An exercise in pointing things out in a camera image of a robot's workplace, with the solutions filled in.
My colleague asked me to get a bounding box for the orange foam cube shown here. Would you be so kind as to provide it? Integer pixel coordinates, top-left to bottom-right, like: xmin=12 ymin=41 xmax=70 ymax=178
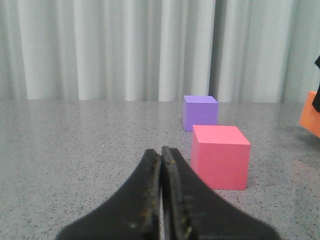
xmin=299 ymin=91 xmax=320 ymax=138

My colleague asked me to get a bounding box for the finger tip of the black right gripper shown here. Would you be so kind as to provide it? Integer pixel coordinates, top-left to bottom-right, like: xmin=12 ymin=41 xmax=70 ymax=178
xmin=312 ymin=56 xmax=320 ymax=112

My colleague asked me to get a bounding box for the grey pleated curtain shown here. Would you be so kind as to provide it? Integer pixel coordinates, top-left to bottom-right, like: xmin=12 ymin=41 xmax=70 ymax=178
xmin=0 ymin=0 xmax=320 ymax=103

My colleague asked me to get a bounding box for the pink foam cube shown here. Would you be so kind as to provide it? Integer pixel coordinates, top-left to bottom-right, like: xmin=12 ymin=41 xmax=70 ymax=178
xmin=190 ymin=125 xmax=251 ymax=190

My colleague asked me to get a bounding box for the purple foam cube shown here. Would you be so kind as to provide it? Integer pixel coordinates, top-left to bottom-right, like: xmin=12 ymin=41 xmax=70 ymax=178
xmin=182 ymin=95 xmax=219 ymax=132

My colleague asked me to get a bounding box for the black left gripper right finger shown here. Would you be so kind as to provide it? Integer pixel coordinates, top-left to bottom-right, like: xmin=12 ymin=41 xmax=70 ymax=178
xmin=161 ymin=146 xmax=280 ymax=240

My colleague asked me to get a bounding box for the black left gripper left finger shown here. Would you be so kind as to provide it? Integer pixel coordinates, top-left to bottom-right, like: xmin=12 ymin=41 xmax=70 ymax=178
xmin=56 ymin=149 xmax=161 ymax=240

